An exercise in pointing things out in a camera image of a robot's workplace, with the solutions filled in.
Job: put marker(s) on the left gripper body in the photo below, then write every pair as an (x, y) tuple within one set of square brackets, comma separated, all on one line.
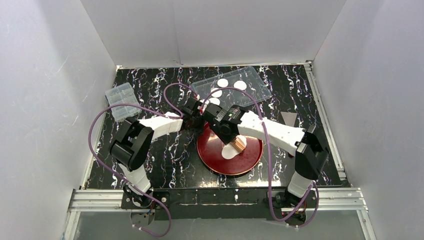
[(192, 108)]

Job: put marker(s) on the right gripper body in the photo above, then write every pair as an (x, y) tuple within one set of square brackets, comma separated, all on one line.
[(211, 111)]

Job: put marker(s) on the wooden dough roller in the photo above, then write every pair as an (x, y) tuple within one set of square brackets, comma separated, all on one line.
[(239, 144)]

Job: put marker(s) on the round red tray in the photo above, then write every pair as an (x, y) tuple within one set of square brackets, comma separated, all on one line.
[(225, 159)]

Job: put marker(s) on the white dough ball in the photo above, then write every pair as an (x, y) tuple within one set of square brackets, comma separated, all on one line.
[(228, 152)]

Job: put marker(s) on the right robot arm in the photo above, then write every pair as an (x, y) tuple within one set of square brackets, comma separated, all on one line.
[(309, 147)]

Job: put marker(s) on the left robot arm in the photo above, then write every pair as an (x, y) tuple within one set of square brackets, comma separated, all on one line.
[(131, 144)]

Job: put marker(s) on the flat white dumpling wrapper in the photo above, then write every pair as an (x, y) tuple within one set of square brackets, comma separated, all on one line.
[(216, 93), (240, 84), (222, 83), (214, 100)]

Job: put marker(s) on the clear plastic tray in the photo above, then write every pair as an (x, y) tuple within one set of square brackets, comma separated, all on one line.
[(246, 79)]

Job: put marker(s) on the clear compartment screw box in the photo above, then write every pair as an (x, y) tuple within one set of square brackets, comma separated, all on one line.
[(122, 94)]

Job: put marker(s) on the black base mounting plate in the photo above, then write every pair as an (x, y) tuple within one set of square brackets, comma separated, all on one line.
[(211, 203)]

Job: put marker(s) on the aluminium frame rail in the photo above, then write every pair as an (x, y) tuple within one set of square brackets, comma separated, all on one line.
[(96, 200)]

